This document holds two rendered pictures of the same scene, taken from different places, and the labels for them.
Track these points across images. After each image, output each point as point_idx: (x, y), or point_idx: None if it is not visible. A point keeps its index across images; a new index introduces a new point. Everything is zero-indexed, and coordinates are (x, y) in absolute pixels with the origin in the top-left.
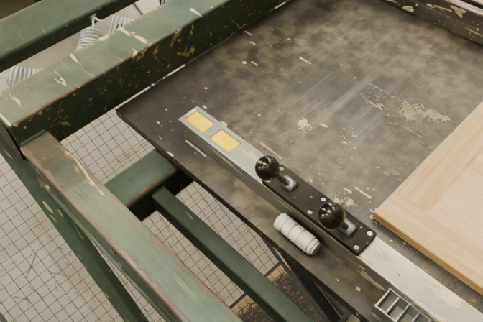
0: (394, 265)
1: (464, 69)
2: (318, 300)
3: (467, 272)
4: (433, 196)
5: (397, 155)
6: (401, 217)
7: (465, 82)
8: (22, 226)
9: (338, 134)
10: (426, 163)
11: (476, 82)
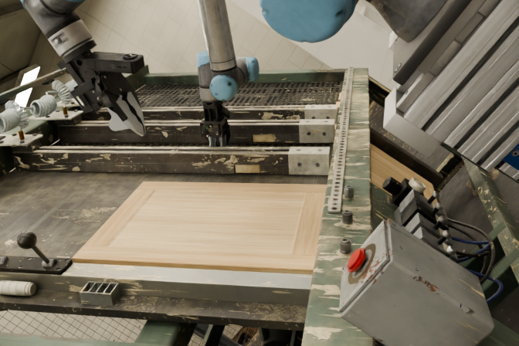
0: (87, 269)
1: (121, 184)
2: None
3: (138, 259)
4: (110, 238)
5: (83, 233)
6: (90, 253)
7: (123, 190)
8: None
9: (38, 239)
10: (103, 227)
11: (130, 188)
